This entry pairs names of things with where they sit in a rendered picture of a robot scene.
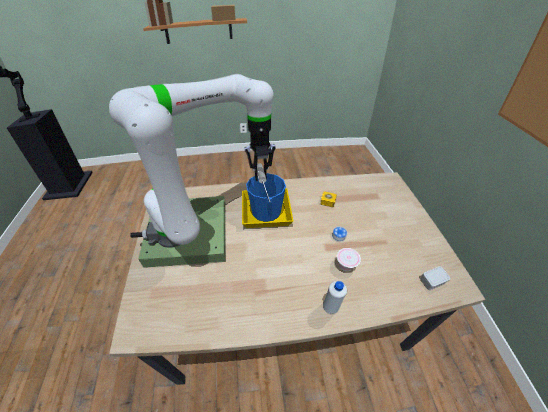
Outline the small white lidded plastic tub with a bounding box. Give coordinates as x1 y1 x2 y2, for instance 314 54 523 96
421 266 450 290

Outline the white yogurt cup with pink band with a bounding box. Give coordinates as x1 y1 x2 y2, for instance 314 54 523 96
337 248 361 271

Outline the yellow shallow tray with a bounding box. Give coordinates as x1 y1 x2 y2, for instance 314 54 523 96
242 189 293 228

